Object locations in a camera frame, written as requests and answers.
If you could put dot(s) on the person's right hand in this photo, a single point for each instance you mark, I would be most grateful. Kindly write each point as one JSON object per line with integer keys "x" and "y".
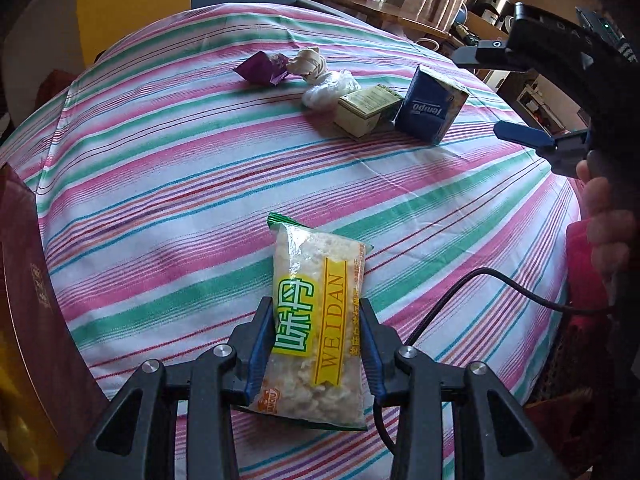
{"x": 605, "y": 220}

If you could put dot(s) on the wooden desk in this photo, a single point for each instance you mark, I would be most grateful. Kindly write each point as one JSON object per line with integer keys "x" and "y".
{"x": 395, "y": 16}

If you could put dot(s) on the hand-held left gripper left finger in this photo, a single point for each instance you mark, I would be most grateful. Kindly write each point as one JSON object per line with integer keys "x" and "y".
{"x": 257, "y": 355}

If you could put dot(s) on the clear yellow green snack packet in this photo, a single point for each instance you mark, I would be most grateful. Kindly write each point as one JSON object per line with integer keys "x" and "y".
{"x": 315, "y": 270}

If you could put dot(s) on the blue round ornament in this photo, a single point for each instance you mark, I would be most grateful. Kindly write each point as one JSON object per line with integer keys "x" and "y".
{"x": 462, "y": 12}

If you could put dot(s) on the purple snack packet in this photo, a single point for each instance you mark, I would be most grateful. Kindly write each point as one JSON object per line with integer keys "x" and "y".
{"x": 260, "y": 67}

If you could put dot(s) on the pink garment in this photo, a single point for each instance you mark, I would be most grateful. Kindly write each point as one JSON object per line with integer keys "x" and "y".
{"x": 577, "y": 260}

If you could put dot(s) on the clear plastic bag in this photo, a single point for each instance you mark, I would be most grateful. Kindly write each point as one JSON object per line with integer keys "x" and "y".
{"x": 325, "y": 92}

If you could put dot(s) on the grey yellow blue sofa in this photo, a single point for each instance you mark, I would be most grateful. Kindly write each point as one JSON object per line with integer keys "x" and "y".
{"x": 130, "y": 0}

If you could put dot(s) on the dark red cloth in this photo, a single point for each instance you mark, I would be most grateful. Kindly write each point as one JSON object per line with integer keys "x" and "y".
{"x": 60, "y": 87}

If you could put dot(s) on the blue tissue pack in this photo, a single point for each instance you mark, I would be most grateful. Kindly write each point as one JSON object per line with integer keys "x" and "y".
{"x": 425, "y": 105}

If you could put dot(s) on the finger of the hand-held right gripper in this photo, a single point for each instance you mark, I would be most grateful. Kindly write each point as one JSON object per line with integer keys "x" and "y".
{"x": 492, "y": 52}
{"x": 520, "y": 132}

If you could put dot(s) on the pink green striped tablecloth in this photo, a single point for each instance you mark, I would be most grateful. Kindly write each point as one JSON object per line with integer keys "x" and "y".
{"x": 175, "y": 160}

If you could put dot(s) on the cream box with green leaves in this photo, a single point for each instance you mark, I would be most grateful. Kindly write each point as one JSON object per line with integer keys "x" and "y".
{"x": 362, "y": 110}

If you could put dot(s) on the maroon box with gold inside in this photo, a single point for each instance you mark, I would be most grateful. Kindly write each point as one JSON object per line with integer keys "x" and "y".
{"x": 35, "y": 310}

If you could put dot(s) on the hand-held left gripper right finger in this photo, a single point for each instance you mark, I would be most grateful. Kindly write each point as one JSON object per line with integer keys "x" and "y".
{"x": 374, "y": 365}

